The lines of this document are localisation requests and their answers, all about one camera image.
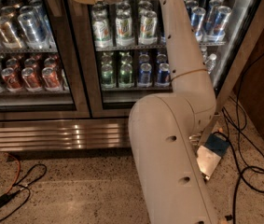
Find glass fridge door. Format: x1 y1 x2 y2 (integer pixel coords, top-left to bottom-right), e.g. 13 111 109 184
0 0 90 121
81 0 261 109

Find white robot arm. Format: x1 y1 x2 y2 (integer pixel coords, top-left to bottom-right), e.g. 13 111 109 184
74 0 219 224

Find stainless fridge bottom grille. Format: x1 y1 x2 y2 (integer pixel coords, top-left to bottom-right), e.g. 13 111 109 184
0 119 215 153

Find white green soda can left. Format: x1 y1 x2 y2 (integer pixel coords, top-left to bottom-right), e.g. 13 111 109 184
92 15 112 48

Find white green soda can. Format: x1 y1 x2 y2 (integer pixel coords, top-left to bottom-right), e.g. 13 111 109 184
116 13 133 46
92 15 112 48
139 10 158 45

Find white green soda can middle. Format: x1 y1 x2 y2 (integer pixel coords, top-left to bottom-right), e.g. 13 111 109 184
116 13 133 46

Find white green soda can right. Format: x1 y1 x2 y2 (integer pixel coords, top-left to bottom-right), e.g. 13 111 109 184
139 10 158 45

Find silver blue tall can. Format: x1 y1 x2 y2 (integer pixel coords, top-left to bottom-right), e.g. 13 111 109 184
18 13 49 49

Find gold silver can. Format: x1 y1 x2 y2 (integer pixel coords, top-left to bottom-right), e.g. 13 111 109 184
0 16 25 49

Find blue soda can left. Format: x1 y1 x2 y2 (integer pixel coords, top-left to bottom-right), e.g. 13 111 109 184
138 63 152 87

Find blue soda can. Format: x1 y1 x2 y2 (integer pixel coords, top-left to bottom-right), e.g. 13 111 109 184
138 63 152 87
156 63 170 87

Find blue silver energy can middle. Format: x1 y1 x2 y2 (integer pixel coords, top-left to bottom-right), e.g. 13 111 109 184
190 7 206 42

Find blue silver energy can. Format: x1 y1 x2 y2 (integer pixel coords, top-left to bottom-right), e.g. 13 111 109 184
204 6 232 42
190 7 206 42

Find red cola can right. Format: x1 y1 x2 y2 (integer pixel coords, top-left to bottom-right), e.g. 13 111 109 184
42 67 62 91

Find red cola can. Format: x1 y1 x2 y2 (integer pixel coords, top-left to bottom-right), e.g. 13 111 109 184
21 67 42 91
42 67 62 91
1 67 23 91

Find blue soda can middle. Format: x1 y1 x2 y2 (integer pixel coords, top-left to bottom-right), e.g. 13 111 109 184
156 63 170 87

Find red cola can middle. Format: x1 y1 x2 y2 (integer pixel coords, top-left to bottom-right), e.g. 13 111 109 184
21 67 42 91

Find red cola can left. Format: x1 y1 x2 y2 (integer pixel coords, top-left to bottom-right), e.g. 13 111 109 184
1 67 23 91

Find blue silver energy can right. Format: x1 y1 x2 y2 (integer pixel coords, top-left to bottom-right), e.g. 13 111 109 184
204 6 232 42

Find clear water bottle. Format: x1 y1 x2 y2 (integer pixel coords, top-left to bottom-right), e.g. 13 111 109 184
206 53 217 73

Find blue pad on floor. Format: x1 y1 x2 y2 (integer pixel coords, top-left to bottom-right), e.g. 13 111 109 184
205 134 229 157

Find orange cable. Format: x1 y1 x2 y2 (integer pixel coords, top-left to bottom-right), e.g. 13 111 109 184
0 152 21 211

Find black cable with adapter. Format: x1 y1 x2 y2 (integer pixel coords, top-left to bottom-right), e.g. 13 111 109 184
0 163 48 224

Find black cable bundle right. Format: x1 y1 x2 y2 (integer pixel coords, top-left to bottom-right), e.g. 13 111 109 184
220 44 264 224

